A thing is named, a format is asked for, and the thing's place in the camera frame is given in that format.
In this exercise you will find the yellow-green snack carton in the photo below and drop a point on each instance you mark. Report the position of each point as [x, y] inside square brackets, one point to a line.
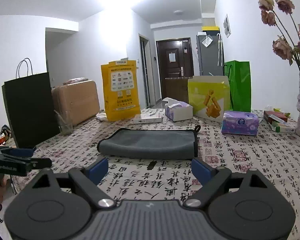
[209, 96]

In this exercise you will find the grey refrigerator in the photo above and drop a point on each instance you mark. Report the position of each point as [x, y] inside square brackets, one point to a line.
[210, 53]

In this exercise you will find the dried pink roses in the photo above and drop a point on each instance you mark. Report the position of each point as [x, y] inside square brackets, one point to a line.
[284, 46]

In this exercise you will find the round ceiling lamp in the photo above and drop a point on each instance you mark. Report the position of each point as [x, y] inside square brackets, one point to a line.
[178, 12]

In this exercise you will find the dark brown entrance door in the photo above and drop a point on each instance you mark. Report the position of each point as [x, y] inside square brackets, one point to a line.
[175, 62]

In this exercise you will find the yellow printed bag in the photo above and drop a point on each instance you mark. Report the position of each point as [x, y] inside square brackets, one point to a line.
[120, 89]

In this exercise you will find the wall poster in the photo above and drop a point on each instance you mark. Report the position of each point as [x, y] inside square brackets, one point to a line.
[226, 26]

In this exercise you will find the flat white box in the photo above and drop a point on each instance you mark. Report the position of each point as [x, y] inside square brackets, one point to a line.
[147, 118]

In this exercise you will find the purple and grey towel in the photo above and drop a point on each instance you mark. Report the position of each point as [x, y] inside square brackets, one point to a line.
[151, 144]

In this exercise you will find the red and green small boxes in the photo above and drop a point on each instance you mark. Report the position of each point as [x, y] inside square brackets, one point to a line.
[278, 122]

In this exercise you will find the black paper bag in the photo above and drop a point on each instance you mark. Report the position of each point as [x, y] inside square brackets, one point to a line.
[29, 106]

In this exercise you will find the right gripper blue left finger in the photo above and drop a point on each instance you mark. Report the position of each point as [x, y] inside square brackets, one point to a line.
[84, 182]

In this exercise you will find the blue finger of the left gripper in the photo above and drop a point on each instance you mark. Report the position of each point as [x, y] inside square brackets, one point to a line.
[21, 152]
[37, 164]

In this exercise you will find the yellow box atop refrigerator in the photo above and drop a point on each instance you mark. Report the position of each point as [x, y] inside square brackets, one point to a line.
[210, 28]

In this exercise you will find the calligraphy print tablecloth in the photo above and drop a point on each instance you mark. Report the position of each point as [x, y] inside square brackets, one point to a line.
[276, 155]

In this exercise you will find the green gift bag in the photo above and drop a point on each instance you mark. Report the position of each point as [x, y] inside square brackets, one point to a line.
[238, 73]

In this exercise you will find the clear drinking glass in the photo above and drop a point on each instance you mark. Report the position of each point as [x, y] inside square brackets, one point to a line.
[64, 122]

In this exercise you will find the tan small suitcase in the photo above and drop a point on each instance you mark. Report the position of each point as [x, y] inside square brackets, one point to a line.
[76, 102]

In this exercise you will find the purple tissue pack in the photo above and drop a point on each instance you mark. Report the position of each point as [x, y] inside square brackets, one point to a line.
[240, 123]

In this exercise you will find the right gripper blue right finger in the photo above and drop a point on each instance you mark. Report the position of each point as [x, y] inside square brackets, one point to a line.
[214, 182]

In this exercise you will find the open purple tissue box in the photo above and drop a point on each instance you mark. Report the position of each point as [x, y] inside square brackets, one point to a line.
[177, 110]

